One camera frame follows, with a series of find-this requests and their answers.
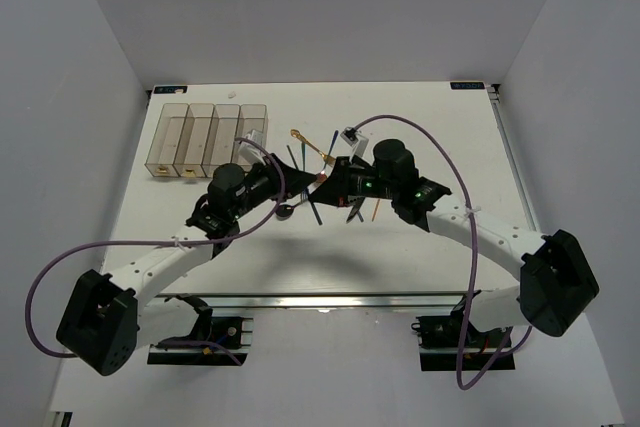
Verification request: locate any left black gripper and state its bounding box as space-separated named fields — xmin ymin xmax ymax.
xmin=230 ymin=154 xmax=317 ymax=220

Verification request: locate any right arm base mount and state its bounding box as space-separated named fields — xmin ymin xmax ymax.
xmin=411 ymin=301 xmax=506 ymax=372

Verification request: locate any ornate gold fork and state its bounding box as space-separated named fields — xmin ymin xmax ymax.
xmin=290 ymin=129 xmax=335 ymax=166

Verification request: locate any black spoon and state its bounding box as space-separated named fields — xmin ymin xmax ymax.
xmin=275 ymin=198 xmax=307 ymax=221

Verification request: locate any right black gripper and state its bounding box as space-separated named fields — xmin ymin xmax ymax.
xmin=309 ymin=156 xmax=397 ymax=208

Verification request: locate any purple cable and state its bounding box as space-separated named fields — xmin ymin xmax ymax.
xmin=25 ymin=135 xmax=287 ymax=359
xmin=349 ymin=114 xmax=531 ymax=391

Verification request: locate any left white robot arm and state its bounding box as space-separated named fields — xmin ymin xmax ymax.
xmin=56 ymin=155 xmax=316 ymax=376

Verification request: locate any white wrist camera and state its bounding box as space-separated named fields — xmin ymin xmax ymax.
xmin=340 ymin=127 xmax=369 ymax=159
xmin=237 ymin=129 xmax=264 ymax=166

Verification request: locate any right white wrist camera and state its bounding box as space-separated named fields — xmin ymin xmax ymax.
xmin=340 ymin=127 xmax=369 ymax=159

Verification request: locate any clear drawer container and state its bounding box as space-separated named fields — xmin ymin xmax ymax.
xmin=174 ymin=103 xmax=214 ymax=178
xmin=145 ymin=103 xmax=188 ymax=178
xmin=236 ymin=104 xmax=268 ymax=147
xmin=203 ymin=104 xmax=240 ymax=177

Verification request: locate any dark blue chopstick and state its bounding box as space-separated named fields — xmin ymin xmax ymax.
xmin=285 ymin=145 xmax=324 ymax=226

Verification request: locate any rainbow green fork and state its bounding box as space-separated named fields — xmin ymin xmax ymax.
xmin=300 ymin=141 xmax=306 ymax=171

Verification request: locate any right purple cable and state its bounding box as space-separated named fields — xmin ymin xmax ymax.
xmin=349 ymin=114 xmax=531 ymax=391

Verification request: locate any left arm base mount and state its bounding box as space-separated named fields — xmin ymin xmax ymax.
xmin=145 ymin=294 xmax=253 ymax=367

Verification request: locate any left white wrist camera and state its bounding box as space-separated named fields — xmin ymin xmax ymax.
xmin=237 ymin=129 xmax=264 ymax=166

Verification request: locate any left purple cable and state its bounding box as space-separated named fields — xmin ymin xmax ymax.
xmin=25 ymin=135 xmax=287 ymax=359

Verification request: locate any right blue table label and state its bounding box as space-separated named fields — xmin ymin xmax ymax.
xmin=449 ymin=81 xmax=485 ymax=90

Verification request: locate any rainbow purple spoon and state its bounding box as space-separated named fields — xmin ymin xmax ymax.
xmin=318 ymin=130 xmax=339 ymax=181

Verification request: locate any blue table label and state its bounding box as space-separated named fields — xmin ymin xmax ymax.
xmin=153 ymin=85 xmax=188 ymax=95
xmin=449 ymin=81 xmax=485 ymax=90

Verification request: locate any gold chopstick slanted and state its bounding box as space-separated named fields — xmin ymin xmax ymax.
xmin=371 ymin=199 xmax=381 ymax=222

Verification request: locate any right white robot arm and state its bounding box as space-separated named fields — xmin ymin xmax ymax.
xmin=311 ymin=139 xmax=600 ymax=346

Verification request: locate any left blue table label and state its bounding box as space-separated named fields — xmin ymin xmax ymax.
xmin=153 ymin=85 xmax=188 ymax=95

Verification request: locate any black knife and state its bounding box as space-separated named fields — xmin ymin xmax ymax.
xmin=346 ymin=197 xmax=365 ymax=223

